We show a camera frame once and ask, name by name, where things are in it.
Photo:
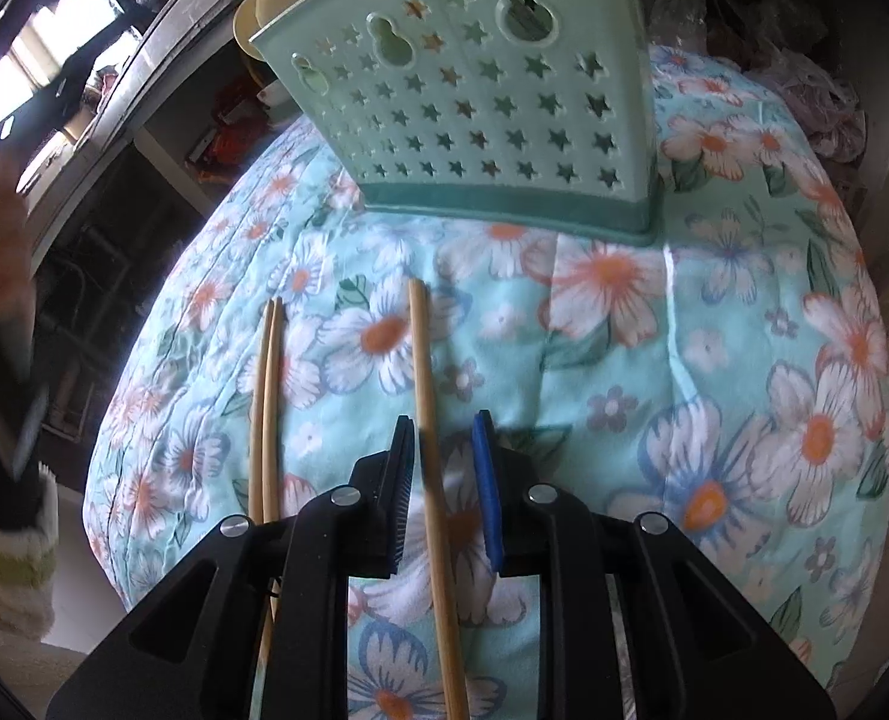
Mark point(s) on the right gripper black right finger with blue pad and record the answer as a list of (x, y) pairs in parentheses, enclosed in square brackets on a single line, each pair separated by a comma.
[(634, 620)]

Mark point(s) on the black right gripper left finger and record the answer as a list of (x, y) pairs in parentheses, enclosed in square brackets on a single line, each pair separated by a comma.
[(252, 622)]

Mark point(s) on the wooden chopstick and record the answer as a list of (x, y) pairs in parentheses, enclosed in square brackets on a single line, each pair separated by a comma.
[(443, 590), (257, 421), (269, 432)]

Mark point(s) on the white fleece sleeve forearm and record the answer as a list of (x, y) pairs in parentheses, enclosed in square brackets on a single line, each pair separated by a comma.
[(28, 551)]

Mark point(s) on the grey kitchen counter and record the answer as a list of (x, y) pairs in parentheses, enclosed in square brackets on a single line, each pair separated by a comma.
[(181, 37)]

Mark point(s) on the floral quilted table cloth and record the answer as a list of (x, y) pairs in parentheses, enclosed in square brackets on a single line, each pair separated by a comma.
[(733, 375)]

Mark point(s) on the green plastic utensil holder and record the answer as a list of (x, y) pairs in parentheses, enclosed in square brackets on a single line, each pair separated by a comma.
[(534, 112)]

